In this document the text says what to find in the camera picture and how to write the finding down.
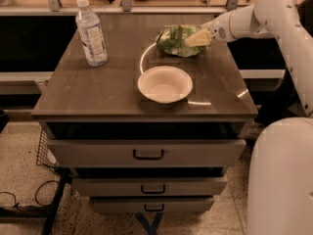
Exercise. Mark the grey drawer cabinet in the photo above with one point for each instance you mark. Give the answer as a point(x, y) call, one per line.
point(146, 131)

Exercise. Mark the bottom grey drawer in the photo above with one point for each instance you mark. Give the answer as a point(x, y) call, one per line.
point(152, 204)

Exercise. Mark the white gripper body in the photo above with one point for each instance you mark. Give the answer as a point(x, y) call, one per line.
point(219, 29)

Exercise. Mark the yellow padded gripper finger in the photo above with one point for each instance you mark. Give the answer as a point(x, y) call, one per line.
point(200, 38)

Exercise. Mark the black wire mesh basket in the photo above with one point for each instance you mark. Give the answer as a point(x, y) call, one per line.
point(44, 156)

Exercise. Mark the green jalapeno chip bag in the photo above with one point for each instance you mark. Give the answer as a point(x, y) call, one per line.
point(171, 41)

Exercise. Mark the white paper bowl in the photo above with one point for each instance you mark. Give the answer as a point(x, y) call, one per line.
point(165, 84)

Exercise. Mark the clear plastic water bottle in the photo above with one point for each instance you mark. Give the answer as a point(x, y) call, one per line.
point(91, 34)

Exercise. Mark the middle grey drawer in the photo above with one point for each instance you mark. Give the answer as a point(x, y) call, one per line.
point(147, 187)

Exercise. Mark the black metal table leg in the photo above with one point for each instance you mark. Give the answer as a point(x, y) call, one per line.
point(48, 212)

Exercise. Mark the top grey drawer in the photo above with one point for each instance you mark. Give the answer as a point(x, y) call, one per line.
point(146, 154)

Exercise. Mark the grey drawer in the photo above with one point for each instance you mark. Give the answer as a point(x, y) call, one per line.
point(152, 204)
point(147, 187)
point(146, 154)

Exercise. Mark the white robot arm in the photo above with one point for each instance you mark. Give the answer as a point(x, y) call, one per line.
point(280, 182)

